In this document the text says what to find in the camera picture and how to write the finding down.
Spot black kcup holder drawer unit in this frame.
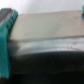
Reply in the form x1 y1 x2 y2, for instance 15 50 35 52
5 11 84 84

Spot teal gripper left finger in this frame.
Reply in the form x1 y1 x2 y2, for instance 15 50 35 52
0 8 19 84

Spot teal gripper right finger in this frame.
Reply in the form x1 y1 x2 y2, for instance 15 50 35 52
79 9 84 22

